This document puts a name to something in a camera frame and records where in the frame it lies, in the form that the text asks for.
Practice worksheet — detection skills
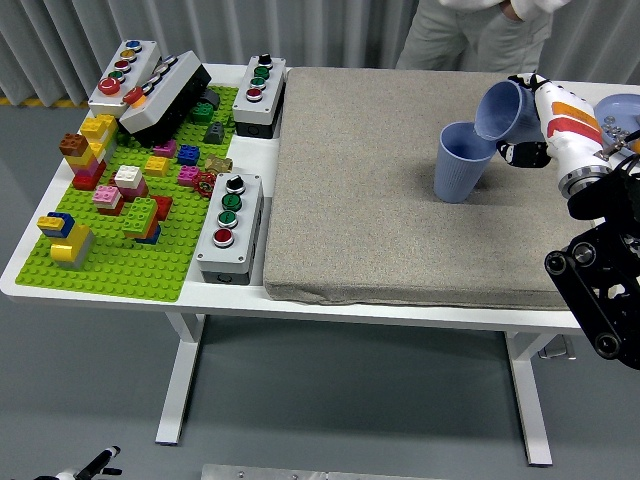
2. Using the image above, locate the yellow white brick stack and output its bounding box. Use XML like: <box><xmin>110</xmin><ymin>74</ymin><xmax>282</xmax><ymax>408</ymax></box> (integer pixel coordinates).
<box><xmin>79</xmin><ymin>113</ymin><xmax>119</xmax><ymax>166</ymax></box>

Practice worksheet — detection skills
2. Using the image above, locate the white five-button control box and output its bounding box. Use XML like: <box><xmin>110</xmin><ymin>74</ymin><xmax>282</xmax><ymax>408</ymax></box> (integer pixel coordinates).
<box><xmin>87</xmin><ymin>39</ymin><xmax>162</xmax><ymax>119</ymax></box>

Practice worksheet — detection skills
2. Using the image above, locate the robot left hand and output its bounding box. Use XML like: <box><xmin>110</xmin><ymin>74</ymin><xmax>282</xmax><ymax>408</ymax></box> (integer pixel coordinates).
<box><xmin>54</xmin><ymin>445</ymin><xmax>123</xmax><ymax>480</ymax></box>

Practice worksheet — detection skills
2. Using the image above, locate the blue ribbed cup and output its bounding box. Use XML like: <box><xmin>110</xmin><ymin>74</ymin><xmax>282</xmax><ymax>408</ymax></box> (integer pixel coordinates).
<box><xmin>432</xmin><ymin>121</ymin><xmax>496</xmax><ymax>204</ymax></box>
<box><xmin>473</xmin><ymin>79</ymin><xmax>539</xmax><ymax>142</ymax></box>

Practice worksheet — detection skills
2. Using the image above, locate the brown yellow red brick tower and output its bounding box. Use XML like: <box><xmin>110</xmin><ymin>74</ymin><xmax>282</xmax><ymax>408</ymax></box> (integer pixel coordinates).
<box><xmin>58</xmin><ymin>132</ymin><xmax>108</xmax><ymax>192</ymax></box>

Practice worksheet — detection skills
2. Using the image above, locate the blue plate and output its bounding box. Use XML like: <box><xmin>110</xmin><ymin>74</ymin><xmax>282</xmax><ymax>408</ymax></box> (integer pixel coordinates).
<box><xmin>594</xmin><ymin>93</ymin><xmax>640</xmax><ymax>154</ymax></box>

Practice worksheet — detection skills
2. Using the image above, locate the large grey four-button box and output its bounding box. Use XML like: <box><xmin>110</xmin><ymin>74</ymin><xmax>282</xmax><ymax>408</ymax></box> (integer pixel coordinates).
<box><xmin>195</xmin><ymin>173</ymin><xmax>265</xmax><ymax>287</ymax></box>

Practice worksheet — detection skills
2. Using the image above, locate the pink white red brick stack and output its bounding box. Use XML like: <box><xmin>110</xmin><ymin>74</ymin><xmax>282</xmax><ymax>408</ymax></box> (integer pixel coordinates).
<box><xmin>92</xmin><ymin>184</ymin><xmax>125</xmax><ymax>217</ymax></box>

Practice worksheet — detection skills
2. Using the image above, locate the grey curtain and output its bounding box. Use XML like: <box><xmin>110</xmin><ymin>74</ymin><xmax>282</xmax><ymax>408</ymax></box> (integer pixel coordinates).
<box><xmin>0</xmin><ymin>0</ymin><xmax>640</xmax><ymax>107</ymax></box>

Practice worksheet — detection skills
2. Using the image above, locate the grey bracket under table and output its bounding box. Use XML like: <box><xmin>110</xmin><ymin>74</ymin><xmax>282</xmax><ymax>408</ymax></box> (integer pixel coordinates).
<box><xmin>538</xmin><ymin>335</ymin><xmax>577</xmax><ymax>361</ymax></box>

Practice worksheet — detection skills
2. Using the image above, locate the person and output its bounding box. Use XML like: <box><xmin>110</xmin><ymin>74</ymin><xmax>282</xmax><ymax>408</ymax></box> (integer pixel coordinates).
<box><xmin>396</xmin><ymin>0</ymin><xmax>574</xmax><ymax>72</ymax></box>

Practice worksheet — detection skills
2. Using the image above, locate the white table leg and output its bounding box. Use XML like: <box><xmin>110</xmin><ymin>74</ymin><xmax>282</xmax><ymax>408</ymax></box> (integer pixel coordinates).
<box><xmin>503</xmin><ymin>330</ymin><xmax>556</xmax><ymax>467</ymax></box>
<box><xmin>155</xmin><ymin>313</ymin><xmax>206</xmax><ymax>446</ymax></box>

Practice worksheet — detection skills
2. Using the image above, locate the green studded baseplate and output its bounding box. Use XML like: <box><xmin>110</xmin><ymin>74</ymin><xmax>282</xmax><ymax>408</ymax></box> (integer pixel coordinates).
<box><xmin>14</xmin><ymin>85</ymin><xmax>240</xmax><ymax>304</ymax></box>

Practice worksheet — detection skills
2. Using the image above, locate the silver metal plate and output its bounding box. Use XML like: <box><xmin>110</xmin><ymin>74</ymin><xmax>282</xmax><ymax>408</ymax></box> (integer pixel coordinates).
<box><xmin>200</xmin><ymin>463</ymin><xmax>451</xmax><ymax>480</ymax></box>

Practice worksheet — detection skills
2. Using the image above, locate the brass valve red handwheel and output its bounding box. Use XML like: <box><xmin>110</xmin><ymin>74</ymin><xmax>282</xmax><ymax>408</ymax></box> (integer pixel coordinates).
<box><xmin>193</xmin><ymin>154</ymin><xmax>234</xmax><ymax>197</ymax></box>

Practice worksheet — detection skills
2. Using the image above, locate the yellow black floor tape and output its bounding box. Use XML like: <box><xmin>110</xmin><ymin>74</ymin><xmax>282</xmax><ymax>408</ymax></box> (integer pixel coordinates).
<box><xmin>0</xmin><ymin>97</ymin><xmax>90</xmax><ymax>109</ymax></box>

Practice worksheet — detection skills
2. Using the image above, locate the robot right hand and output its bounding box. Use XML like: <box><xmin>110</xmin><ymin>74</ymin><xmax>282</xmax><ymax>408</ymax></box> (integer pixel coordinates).
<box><xmin>494</xmin><ymin>72</ymin><xmax>609</xmax><ymax>187</ymax></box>

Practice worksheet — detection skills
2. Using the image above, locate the green orange blue brick stack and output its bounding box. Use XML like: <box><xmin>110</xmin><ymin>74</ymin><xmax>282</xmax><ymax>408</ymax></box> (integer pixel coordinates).
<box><xmin>121</xmin><ymin>197</ymin><xmax>162</xmax><ymax>245</ymax></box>

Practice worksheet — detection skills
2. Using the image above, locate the small grey four-button box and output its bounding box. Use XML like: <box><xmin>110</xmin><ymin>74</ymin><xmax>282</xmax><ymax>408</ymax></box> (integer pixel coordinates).
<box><xmin>232</xmin><ymin>53</ymin><xmax>288</xmax><ymax>139</ymax></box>

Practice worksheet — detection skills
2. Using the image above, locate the yellow blue grey brick stack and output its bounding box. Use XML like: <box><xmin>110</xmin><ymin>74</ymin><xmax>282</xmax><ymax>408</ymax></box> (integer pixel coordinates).
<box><xmin>37</xmin><ymin>211</ymin><xmax>96</xmax><ymax>271</ymax></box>

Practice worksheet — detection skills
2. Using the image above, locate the white control box black base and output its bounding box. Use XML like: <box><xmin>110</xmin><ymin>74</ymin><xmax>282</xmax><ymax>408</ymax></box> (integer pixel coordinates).
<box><xmin>118</xmin><ymin>50</ymin><xmax>213</xmax><ymax>148</ymax></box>

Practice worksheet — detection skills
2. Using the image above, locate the grey-brown padded mat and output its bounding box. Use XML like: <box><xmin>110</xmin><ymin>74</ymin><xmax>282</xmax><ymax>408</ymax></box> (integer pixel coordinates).
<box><xmin>263</xmin><ymin>66</ymin><xmax>601</xmax><ymax>309</ymax></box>

